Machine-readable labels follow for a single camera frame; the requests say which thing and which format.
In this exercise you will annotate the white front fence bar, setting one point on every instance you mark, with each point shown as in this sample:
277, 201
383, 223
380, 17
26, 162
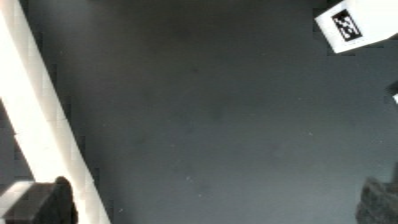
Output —
37, 115

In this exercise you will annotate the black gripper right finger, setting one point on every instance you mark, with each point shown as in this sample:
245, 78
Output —
378, 207

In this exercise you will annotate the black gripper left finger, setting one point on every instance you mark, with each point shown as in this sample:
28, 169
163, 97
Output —
37, 203

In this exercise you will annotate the white cabinet top block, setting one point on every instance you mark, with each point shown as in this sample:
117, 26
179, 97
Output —
358, 23

